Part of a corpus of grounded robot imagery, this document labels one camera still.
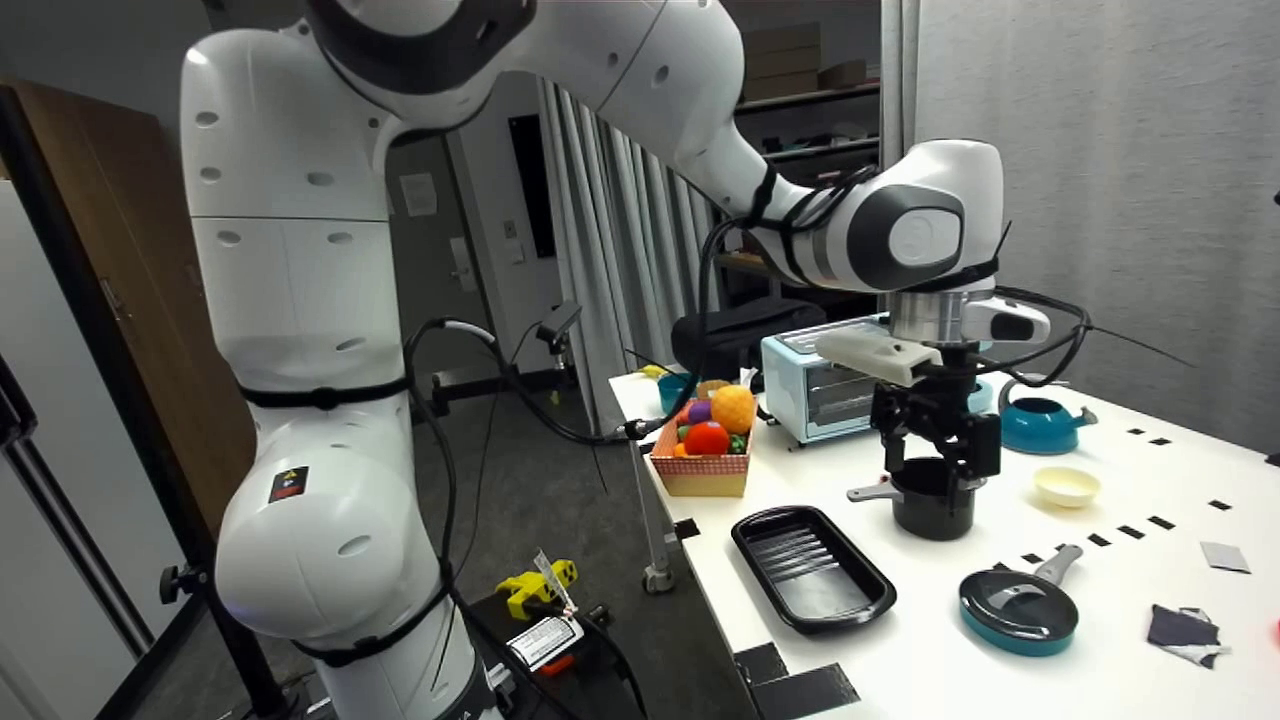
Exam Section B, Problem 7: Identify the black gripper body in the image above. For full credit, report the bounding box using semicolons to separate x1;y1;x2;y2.
909;336;990;425

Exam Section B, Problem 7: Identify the small teal pot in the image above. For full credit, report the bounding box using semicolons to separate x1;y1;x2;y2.
995;389;1101;458

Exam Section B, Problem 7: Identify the small cream bowl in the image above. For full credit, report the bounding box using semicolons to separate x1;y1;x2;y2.
1033;458;1106;514

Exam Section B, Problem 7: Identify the light blue toaster oven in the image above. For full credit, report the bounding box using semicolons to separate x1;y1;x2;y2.
757;317;998;447

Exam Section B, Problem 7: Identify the orange yellow plush fruit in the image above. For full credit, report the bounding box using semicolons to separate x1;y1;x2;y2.
705;378;759;441

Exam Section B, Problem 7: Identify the black backpack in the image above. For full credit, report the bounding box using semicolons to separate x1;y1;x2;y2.
669;290;830;384

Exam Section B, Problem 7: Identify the black ridged grill tray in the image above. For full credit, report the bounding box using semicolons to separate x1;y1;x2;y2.
729;498;901;640

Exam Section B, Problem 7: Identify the red plush tomato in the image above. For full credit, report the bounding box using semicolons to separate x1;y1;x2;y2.
679;414;737;458

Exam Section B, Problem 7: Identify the red checkered fruit basket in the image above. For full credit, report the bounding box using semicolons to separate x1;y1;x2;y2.
646;402;759;502

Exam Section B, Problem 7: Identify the grey card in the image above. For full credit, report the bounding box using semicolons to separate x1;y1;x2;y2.
1190;535;1254;578

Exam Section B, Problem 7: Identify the dark grey paper piece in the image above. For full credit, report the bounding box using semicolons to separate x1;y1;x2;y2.
1143;600;1229;672

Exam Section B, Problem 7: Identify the black foam pad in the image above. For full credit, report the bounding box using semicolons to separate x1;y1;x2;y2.
729;640;791;689
749;658;863;720

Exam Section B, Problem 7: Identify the dark storage shelf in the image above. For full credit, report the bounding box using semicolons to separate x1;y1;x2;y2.
729;0;887;323

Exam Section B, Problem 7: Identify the yellow toy on floor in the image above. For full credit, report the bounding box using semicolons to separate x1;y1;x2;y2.
490;551;582;624

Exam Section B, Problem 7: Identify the brown wooden board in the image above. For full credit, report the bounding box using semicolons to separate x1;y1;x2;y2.
0;77;261;720

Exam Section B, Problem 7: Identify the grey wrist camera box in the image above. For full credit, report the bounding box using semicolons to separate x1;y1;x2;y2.
810;323;946;393

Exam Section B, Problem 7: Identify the black pot grey handle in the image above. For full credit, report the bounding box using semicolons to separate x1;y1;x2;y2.
844;452;985;543

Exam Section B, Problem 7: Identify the teal frying pan grey handle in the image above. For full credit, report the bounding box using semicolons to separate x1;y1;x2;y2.
952;541;1086;658

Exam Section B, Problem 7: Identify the teal bowl grey handle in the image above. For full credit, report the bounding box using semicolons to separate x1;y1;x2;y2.
652;365;700;420

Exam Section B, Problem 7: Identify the grey camera on stand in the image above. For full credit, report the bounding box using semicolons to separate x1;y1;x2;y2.
526;294;586;358

